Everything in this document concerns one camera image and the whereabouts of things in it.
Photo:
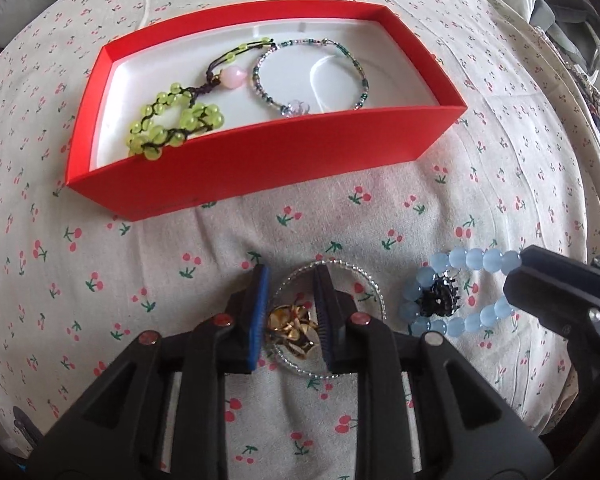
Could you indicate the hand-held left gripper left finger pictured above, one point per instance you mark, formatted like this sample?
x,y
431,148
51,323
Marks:
x,y
259,320

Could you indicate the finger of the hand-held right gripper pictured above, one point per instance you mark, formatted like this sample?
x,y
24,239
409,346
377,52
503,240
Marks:
x,y
560,267
545,300

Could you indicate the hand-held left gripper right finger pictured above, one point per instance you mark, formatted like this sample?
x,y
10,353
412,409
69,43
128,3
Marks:
x,y
325,320

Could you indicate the gold brooch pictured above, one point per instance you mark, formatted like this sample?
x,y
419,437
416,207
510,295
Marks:
x,y
287,327

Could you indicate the black claw hair clip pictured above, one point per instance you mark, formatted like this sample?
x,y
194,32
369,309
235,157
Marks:
x,y
440,297

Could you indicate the red jewelry box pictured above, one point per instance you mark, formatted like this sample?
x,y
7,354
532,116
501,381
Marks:
x,y
290,155

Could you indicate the cherry print bedsheet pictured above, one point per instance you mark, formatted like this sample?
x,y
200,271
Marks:
x,y
330,230

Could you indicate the grey cloth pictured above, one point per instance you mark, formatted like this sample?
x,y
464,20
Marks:
x,y
570,15

